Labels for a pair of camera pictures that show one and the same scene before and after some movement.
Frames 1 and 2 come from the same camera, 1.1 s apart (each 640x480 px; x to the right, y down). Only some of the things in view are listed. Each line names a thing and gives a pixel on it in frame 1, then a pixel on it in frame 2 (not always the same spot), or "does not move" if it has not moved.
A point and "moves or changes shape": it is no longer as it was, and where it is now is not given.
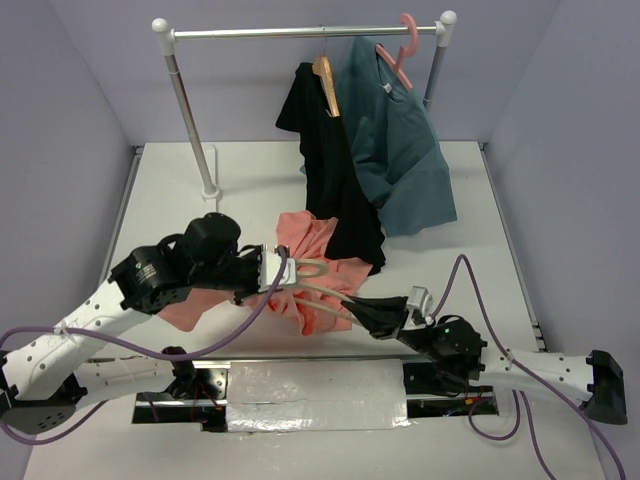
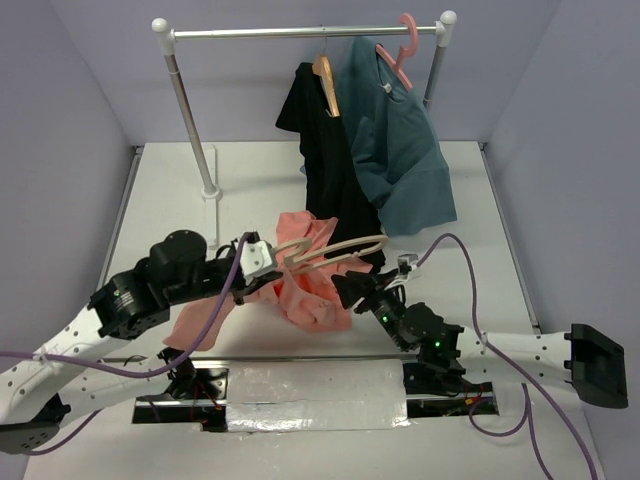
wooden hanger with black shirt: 321,67 does not move
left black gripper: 255,256 does not move
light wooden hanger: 323,271 -> 297,244
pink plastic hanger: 396,65 does not move
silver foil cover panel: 318,394 does not move
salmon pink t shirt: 321,297 moves or changes shape
